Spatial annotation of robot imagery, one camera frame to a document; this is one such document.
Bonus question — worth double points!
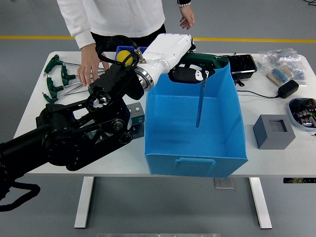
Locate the person's right hand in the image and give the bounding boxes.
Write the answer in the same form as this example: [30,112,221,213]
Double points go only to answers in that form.
[77,44,110,87]

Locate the person's left hand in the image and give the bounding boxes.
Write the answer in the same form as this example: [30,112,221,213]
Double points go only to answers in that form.
[179,5,196,30]

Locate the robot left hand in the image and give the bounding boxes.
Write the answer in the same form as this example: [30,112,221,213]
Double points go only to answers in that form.
[142,33,217,85]

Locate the large green T-handle hex wrench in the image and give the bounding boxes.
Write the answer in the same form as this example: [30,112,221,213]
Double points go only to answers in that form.
[182,52,230,129]

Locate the green metal wrench holder stand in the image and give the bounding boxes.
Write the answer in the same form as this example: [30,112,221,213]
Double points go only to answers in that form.
[125,102,146,139]

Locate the large blue folding box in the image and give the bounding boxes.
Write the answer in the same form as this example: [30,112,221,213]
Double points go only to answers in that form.
[144,59,248,178]

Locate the yellow lemon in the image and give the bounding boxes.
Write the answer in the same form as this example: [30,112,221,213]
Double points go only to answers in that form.
[117,50,131,65]

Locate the small blue parts bin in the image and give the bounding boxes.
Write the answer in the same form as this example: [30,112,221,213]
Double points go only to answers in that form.
[115,45,149,61]

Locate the person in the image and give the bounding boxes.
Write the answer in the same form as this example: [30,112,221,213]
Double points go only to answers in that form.
[56,0,196,87]

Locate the black plastic tray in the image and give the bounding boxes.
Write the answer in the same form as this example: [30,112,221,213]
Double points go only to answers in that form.
[218,54,259,81]

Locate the large clear plastic bag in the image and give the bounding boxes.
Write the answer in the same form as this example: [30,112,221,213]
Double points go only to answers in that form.
[258,48,303,75]

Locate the blue resistor tape bundle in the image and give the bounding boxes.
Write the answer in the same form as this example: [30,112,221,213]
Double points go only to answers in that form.
[266,65,295,87]

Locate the black power adapter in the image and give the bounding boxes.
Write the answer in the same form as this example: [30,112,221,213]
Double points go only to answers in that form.
[277,80,300,99]

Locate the clear bag with blue resistors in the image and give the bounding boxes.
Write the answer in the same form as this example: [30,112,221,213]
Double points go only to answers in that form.
[292,59,309,87]

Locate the white table leg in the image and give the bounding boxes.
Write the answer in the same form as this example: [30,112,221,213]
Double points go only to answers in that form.
[248,177,273,230]
[74,176,94,229]

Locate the grey cube with square recess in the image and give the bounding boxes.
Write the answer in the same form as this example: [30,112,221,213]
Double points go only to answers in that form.
[253,114,296,150]

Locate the light blue bowl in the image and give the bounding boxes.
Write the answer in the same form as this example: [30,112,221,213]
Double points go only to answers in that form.
[288,98,316,130]

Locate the grey metal floor plate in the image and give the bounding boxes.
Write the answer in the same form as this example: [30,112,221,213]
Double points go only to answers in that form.
[214,177,235,190]

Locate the dark electronic components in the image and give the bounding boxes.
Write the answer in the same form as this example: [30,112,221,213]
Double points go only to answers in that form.
[290,98,316,128]

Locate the black table control panel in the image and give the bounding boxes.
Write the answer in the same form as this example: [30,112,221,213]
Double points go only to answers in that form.
[283,177,316,184]

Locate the black strap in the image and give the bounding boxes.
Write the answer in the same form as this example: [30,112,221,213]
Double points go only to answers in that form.
[232,73,245,87]

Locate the black adapter cable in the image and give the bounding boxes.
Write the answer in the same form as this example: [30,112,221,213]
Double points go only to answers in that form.
[237,89,281,99]

